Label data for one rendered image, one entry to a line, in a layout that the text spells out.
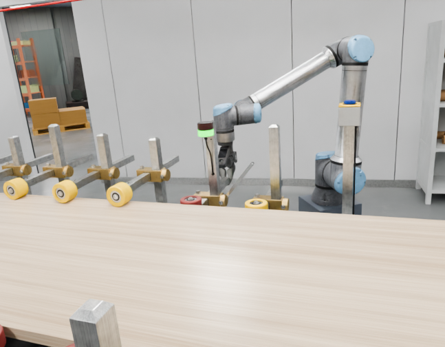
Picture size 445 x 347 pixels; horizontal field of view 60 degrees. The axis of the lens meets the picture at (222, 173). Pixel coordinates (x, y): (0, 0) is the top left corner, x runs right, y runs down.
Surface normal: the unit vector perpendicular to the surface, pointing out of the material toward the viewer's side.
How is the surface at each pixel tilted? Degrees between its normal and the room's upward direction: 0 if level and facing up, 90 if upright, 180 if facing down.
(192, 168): 90
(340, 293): 0
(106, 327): 90
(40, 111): 90
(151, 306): 0
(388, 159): 90
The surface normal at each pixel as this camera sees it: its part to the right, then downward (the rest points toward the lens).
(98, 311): 0.62, -0.66
